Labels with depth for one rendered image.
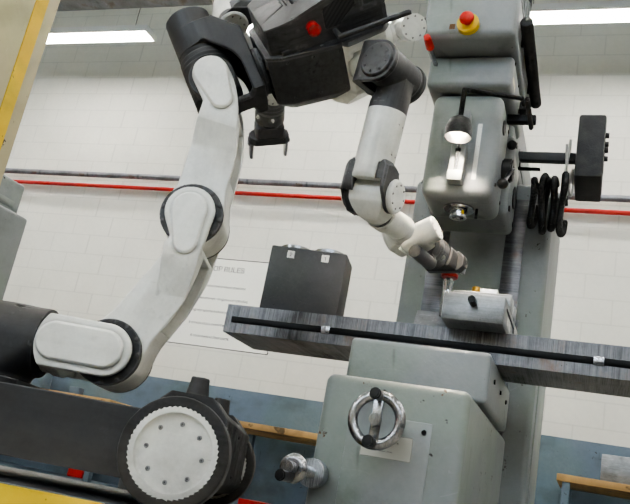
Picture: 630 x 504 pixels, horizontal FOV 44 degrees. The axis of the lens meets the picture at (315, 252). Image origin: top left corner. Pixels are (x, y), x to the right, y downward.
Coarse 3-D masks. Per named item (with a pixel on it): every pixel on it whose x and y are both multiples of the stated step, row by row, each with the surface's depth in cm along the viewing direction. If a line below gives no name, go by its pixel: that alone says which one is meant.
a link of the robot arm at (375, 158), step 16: (368, 112) 176; (384, 112) 174; (400, 112) 175; (368, 128) 174; (384, 128) 173; (400, 128) 176; (368, 144) 173; (384, 144) 173; (352, 160) 176; (368, 160) 172; (384, 160) 172; (352, 176) 175; (368, 176) 172; (384, 176) 171; (384, 192) 171; (400, 192) 175; (384, 208) 174; (400, 208) 176
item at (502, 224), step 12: (516, 156) 240; (516, 168) 242; (516, 180) 245; (504, 192) 230; (504, 204) 229; (504, 216) 231; (444, 228) 248; (456, 228) 246; (468, 228) 245; (480, 228) 243; (492, 228) 241; (504, 228) 239
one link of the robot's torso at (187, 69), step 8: (192, 56) 188; (200, 56) 187; (224, 56) 189; (184, 64) 190; (192, 64) 187; (184, 72) 189; (232, 72) 186; (192, 80) 186; (192, 88) 185; (240, 88) 188; (192, 96) 188; (200, 96) 185; (200, 104) 187
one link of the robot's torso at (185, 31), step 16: (176, 16) 191; (192, 16) 191; (208, 16) 190; (176, 32) 191; (192, 32) 189; (208, 32) 189; (224, 32) 189; (240, 32) 188; (176, 48) 192; (192, 48) 189; (208, 48) 188; (224, 48) 201; (240, 48) 187; (240, 64) 200; (256, 64) 186; (256, 80) 185; (240, 96) 187; (256, 96) 188; (240, 112) 192
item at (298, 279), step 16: (272, 256) 223; (288, 256) 222; (304, 256) 221; (320, 256) 221; (336, 256) 220; (272, 272) 221; (288, 272) 221; (304, 272) 220; (320, 272) 219; (336, 272) 218; (272, 288) 220; (288, 288) 219; (304, 288) 218; (320, 288) 218; (336, 288) 217; (272, 304) 218; (288, 304) 218; (304, 304) 217; (320, 304) 216; (336, 304) 215
